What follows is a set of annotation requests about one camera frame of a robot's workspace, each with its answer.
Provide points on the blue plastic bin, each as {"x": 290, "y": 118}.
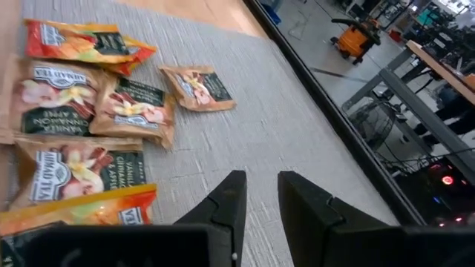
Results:
{"x": 272, "y": 11}

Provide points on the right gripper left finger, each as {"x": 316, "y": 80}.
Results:
{"x": 226, "y": 215}

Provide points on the black table frame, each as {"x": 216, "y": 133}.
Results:
{"x": 330, "y": 111}

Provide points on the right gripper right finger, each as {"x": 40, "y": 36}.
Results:
{"x": 326, "y": 233}

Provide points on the orange tea packet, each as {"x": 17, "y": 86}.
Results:
{"x": 74, "y": 42}
{"x": 139, "y": 55}
{"x": 74, "y": 209}

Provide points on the black floor fan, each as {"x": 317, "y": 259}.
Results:
{"x": 371, "y": 124}

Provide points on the beige vanilla tea packet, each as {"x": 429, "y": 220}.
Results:
{"x": 133, "y": 111}
{"x": 55, "y": 100}
{"x": 198, "y": 89}
{"x": 78, "y": 170}

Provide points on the grey-legged wooden desk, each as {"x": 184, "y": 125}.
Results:
{"x": 426, "y": 111}

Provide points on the orange shop vacuum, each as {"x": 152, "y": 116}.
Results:
{"x": 354, "y": 39}

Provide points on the grey woven placemat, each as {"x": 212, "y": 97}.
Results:
{"x": 278, "y": 111}

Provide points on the black computer case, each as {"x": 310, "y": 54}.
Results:
{"x": 438, "y": 193}

